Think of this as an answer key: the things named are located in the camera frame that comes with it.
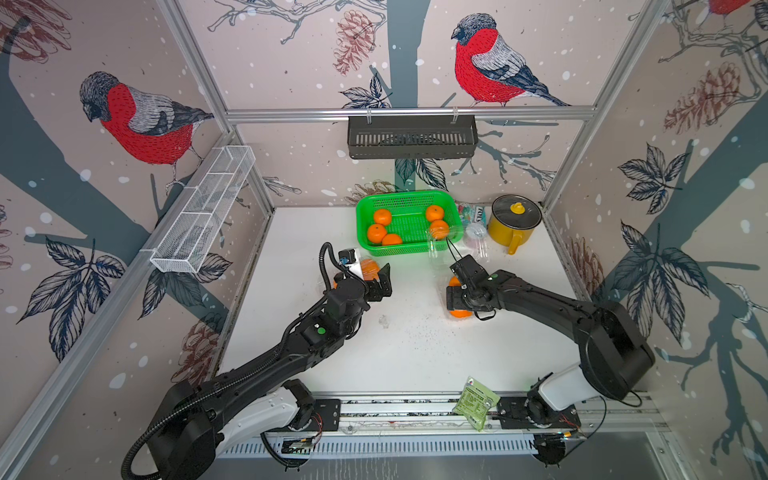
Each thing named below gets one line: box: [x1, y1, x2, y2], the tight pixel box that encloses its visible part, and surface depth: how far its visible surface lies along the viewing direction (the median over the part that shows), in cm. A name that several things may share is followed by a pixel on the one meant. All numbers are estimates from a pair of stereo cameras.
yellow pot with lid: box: [488, 194, 543, 256], surface depth 103 cm
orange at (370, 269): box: [360, 259, 380, 281], surface depth 70 cm
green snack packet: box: [458, 202, 487, 227], surface depth 117 cm
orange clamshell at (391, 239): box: [382, 233, 402, 246], surface depth 108 cm
